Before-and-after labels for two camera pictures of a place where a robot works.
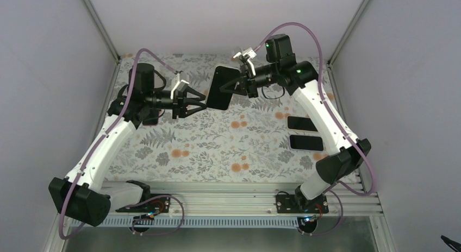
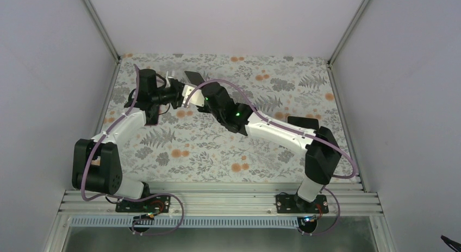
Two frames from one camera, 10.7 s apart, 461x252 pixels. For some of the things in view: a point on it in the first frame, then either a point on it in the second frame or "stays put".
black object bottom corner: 456,245 stays put
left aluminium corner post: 100,25 stays put
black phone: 150,117 stays put
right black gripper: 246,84 to 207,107
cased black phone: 217,99 to 194,77
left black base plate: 150,203 stays put
